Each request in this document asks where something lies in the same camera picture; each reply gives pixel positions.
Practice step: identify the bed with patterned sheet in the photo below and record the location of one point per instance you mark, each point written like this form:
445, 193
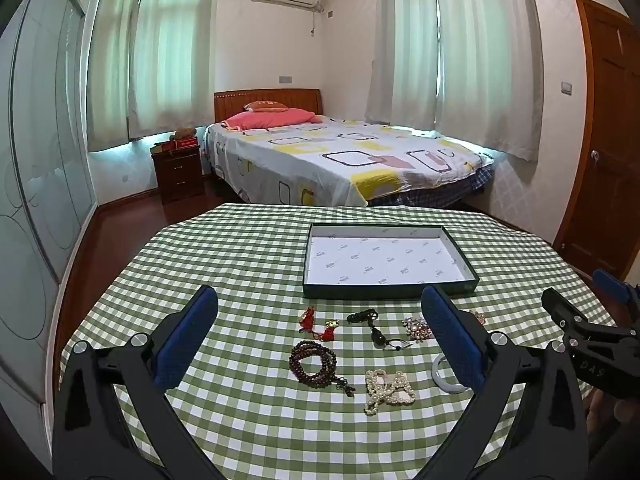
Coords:
325, 160

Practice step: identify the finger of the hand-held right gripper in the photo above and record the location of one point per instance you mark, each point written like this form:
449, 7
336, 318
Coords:
565, 315
617, 287

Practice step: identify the white jade bangle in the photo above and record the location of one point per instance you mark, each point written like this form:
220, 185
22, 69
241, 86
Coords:
442, 384

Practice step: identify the small orange cushion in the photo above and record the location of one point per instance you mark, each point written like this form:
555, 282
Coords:
265, 106

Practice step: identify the white sheer curtain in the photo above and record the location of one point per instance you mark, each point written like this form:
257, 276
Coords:
160, 50
475, 60

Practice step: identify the green checked tablecloth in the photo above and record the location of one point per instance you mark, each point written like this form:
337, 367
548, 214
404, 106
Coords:
250, 260

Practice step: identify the shallow dark green box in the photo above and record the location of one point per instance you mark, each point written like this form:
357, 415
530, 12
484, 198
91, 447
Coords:
385, 260

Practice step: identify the wooden headboard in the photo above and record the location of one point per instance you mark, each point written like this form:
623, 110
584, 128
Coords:
235, 102

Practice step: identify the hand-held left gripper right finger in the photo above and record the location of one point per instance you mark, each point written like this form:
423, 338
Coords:
450, 335

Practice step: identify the wall light switch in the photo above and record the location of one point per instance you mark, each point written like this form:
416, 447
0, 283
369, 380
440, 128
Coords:
565, 87

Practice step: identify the dark wooden nightstand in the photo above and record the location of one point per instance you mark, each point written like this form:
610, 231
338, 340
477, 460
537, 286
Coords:
180, 175

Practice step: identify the red box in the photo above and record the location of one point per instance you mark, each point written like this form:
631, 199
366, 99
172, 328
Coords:
177, 146

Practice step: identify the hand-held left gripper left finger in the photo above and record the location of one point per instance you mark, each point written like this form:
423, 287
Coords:
187, 340

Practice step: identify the pink pillow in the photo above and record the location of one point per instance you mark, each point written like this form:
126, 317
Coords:
270, 118

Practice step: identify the person's right hand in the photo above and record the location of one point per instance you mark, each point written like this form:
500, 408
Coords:
597, 410

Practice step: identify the red knot charm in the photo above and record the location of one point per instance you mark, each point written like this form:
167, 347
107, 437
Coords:
307, 321

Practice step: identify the glass door wardrobe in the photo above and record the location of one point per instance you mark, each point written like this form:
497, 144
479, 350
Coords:
40, 160

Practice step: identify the red and gold charm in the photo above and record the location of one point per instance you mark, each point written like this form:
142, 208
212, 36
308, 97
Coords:
330, 331

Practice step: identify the brown wooden door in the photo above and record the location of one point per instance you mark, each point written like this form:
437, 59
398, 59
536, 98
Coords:
605, 135

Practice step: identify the brown plush toy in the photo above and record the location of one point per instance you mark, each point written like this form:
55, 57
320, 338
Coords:
182, 135

